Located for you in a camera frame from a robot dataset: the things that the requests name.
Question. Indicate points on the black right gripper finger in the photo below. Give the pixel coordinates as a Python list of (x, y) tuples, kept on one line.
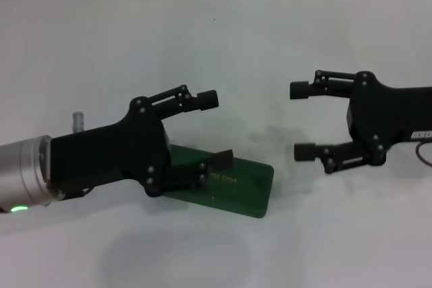
[(207, 100), (222, 160)]

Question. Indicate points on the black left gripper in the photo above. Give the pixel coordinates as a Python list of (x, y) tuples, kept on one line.
[(111, 153)]

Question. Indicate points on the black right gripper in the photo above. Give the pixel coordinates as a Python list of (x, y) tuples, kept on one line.
[(381, 116)]

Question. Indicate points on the green glasses case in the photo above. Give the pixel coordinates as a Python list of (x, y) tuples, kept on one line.
[(246, 193)]

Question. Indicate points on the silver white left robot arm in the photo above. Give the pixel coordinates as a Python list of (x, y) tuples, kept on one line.
[(23, 170)]

